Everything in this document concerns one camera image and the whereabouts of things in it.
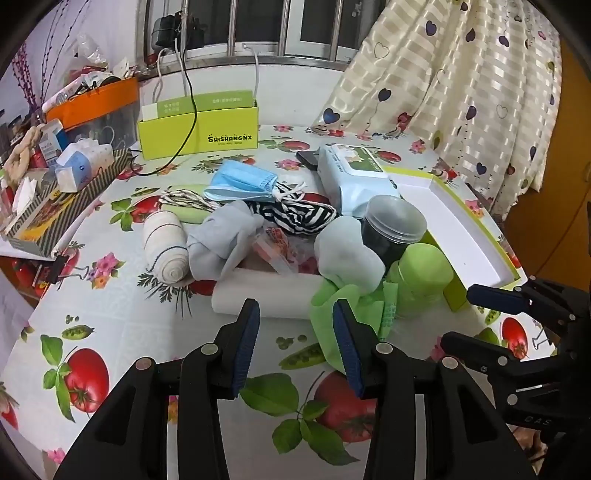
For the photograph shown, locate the white paper tissue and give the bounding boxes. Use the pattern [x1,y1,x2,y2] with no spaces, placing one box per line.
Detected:
[11,178,38,217]

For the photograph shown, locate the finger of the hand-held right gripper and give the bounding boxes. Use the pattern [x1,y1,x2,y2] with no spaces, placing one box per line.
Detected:
[440,331,563,394]
[466,276,580,330]

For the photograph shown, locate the lime edged white box tray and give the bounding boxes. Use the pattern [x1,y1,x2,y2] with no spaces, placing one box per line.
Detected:
[383,165,520,311]

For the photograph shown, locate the white cable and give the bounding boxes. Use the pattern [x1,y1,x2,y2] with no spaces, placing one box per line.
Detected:
[240,44,259,100]
[154,44,195,100]

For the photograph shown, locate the white towel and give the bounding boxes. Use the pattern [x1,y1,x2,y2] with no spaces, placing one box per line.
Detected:
[212,268,324,320]

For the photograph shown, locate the purple flower branches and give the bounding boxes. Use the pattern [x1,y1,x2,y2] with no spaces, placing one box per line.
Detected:
[14,0,88,112]

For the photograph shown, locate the lime green cloth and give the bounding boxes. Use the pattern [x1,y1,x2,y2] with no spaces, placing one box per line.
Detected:
[309,277,398,374]

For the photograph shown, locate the black power adapter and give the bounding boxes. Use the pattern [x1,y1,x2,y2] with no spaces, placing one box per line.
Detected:
[152,16,204,49]

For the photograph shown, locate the clear plastic jar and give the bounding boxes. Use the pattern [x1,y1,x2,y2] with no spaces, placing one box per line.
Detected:
[360,195,428,268]

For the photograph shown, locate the beige rolled bandage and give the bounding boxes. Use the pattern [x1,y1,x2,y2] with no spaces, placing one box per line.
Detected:
[142,210,190,284]

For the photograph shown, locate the green cloth with braided cord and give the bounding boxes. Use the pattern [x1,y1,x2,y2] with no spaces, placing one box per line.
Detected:
[159,185,222,224]

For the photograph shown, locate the grey socks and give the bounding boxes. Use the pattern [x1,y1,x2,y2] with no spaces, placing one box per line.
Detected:
[187,199,266,281]

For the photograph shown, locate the pale green carton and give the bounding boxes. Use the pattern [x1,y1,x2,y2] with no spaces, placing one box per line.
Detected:
[141,91,257,121]

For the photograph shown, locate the blue white small carton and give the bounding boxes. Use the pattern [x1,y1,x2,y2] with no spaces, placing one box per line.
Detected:
[39,119,70,160]

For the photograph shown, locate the fruit print tablecloth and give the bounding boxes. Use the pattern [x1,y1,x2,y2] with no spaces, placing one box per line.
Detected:
[0,122,555,480]

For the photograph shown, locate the wet wipes pack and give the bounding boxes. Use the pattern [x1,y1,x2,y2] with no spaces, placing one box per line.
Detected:
[316,144,400,217]

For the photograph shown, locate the black binder clip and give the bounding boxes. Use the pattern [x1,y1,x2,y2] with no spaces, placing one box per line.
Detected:
[37,256,88,287]

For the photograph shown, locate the striped cardboard box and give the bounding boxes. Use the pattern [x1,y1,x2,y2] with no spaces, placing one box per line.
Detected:
[0,148,132,257]

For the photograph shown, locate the beige braided plush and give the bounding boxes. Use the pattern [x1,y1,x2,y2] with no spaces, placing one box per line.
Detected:
[2,127,44,181]

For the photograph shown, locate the red clear snack packet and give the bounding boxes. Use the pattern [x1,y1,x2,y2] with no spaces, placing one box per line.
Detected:
[252,226,319,278]

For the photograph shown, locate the black white striped cloth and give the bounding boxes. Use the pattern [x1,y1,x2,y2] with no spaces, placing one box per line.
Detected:
[245,185,338,238]

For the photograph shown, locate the white blue tissue pack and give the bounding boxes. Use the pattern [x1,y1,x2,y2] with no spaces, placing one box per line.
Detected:
[55,143,114,192]

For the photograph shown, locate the cream heart print curtain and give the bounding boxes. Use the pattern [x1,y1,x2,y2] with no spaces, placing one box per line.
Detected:
[311,0,561,220]

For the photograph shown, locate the light blue mesh sock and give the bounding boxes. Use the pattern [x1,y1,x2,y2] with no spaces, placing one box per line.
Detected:
[314,217,386,296]

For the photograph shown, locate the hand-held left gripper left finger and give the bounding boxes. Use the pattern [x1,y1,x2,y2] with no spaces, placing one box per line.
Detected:
[54,298,262,480]

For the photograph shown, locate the lime green cardboard box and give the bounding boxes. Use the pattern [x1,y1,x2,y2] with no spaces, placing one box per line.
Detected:
[137,90,259,161]

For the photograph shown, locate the blue face mask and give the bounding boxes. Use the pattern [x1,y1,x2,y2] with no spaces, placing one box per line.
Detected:
[203,160,278,202]

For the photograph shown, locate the metal window grille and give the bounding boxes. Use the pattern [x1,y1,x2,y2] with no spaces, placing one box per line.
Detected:
[139,0,386,61]

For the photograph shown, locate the green plastic jar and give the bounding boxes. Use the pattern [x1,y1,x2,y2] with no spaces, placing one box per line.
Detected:
[385,243,454,319]

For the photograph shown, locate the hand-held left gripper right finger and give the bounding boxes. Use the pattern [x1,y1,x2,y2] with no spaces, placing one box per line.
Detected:
[332,299,536,480]

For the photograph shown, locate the wooden wardrobe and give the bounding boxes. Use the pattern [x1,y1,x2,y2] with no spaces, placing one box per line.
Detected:
[503,37,591,287]

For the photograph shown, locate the orange storage box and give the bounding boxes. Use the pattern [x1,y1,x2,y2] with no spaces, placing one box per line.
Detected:
[46,76,141,153]

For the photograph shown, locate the black cable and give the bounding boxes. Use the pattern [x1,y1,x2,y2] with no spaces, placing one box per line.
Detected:
[124,41,199,178]

